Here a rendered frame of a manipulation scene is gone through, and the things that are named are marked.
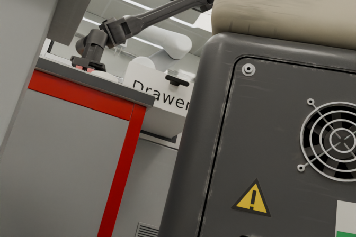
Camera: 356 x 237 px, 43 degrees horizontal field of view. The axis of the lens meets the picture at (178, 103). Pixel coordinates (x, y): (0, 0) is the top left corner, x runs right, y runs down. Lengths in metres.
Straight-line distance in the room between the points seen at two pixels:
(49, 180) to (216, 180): 0.56
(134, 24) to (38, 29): 0.91
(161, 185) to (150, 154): 0.12
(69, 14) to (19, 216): 0.44
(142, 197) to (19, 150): 0.72
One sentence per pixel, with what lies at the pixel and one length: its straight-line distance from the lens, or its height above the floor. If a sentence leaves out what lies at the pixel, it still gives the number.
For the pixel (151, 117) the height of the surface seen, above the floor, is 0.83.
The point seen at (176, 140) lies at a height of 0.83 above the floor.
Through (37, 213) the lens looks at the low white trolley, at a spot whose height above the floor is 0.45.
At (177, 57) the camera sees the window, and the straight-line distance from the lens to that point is 1.76.
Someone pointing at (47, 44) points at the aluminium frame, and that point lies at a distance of 1.66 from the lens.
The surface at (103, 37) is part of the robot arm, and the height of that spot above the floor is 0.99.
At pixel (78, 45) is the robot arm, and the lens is 1.45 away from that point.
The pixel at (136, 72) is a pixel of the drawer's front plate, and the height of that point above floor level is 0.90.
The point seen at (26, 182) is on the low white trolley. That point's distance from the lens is 0.96.
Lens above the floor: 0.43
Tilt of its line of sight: 19 degrees up
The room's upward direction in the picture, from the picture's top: 14 degrees clockwise
